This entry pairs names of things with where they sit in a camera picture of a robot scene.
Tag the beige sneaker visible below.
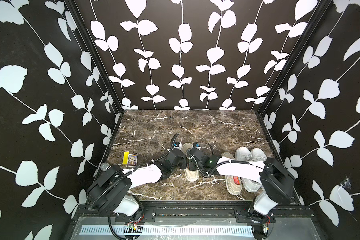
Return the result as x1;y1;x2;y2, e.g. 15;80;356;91
221;152;243;196
182;143;199;182

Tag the red insole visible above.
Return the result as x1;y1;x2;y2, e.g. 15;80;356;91
233;176;241;185

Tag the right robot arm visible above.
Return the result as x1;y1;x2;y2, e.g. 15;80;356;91
183;143;295;218

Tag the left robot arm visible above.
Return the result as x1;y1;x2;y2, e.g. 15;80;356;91
87;142;186;220

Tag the white sneaker inner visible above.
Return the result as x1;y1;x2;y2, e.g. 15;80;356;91
235;147;262;193

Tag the white sneaker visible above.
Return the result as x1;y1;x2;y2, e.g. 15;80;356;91
235;147;262;193
251;148;268;162

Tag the colourful card box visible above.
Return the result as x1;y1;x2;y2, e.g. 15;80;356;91
127;154;138;168

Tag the yellow card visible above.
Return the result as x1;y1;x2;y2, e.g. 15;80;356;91
123;152;129;165

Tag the white sneaker outer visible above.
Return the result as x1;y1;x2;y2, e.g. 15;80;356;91
251;148;268;162

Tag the purple glitter tube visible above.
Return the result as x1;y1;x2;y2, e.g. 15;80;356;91
100;163;111;172

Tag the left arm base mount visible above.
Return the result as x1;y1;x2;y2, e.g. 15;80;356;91
113;206;157;224

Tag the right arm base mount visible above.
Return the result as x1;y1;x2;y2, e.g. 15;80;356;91
234;207;275;225

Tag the white vented rail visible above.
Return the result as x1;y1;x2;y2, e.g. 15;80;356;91
78;224;255;238

